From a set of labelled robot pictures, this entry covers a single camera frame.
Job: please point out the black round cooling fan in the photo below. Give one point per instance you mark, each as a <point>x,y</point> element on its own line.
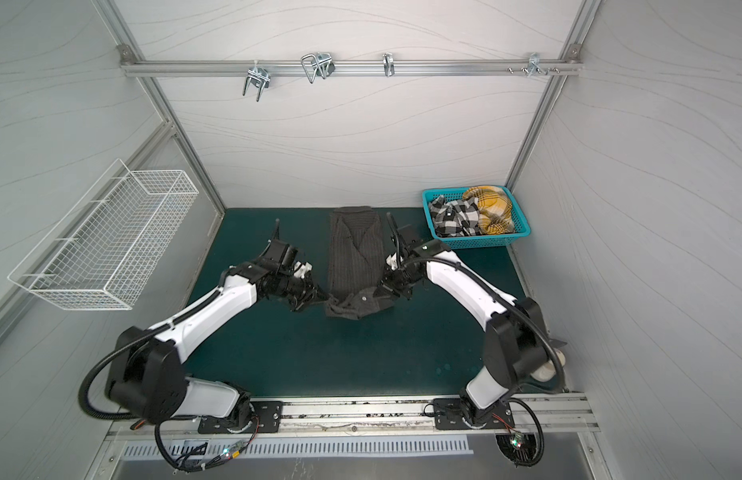
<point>523,450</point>

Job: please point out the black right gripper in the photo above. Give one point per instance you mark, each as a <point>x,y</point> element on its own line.
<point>386,288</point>

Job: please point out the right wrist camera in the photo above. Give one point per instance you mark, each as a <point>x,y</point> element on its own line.
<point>391,262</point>

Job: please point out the dark grey striped shirt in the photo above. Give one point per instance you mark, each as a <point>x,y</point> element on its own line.
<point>356,265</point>

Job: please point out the yellow plaid shirt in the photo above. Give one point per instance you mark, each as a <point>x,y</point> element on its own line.
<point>494,209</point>

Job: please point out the black white plaid shirt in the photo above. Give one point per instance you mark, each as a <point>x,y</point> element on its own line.
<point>455,218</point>

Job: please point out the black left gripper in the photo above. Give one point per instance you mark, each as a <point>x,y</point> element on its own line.
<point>312,295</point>

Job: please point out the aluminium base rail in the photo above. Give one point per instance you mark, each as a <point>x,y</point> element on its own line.
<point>403,415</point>

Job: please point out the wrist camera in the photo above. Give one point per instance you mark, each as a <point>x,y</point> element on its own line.
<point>391,262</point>
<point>302,270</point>

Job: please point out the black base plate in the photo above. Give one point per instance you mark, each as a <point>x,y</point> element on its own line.
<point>266,417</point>
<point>449,414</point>

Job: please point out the white slotted cable duct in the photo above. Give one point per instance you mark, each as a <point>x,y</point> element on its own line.
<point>315,447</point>

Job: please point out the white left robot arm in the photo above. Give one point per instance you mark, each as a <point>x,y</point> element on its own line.
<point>144,377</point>

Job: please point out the metal u-bolt clamp middle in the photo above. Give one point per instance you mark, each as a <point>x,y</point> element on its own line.
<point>318,65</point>

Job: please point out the white wire basket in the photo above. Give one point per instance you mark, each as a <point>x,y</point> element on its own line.
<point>101,254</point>

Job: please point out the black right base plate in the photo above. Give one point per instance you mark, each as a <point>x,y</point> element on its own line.
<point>449,414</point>

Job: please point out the small metal ring clamp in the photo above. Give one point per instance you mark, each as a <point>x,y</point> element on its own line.
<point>388,65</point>

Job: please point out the white tape roll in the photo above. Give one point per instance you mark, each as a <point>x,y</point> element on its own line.
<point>547,371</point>

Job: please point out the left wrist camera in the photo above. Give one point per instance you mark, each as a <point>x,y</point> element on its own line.
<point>302,270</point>

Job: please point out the teal plastic basket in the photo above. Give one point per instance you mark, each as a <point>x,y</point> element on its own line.
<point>522,228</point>

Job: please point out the metal bracket clamp right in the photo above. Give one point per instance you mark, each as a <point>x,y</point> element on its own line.
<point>534,67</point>

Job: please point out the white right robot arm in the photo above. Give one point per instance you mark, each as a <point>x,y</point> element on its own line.
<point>516,344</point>

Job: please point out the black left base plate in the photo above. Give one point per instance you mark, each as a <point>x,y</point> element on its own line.
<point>266,417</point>

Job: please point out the aluminium top rail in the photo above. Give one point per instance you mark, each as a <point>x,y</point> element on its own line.
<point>344,68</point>

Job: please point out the metal u-bolt clamp left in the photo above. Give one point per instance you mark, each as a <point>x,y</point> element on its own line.
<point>257,80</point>

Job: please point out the metal u-bolt clamp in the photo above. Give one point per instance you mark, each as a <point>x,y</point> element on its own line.
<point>318,65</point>
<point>257,80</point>

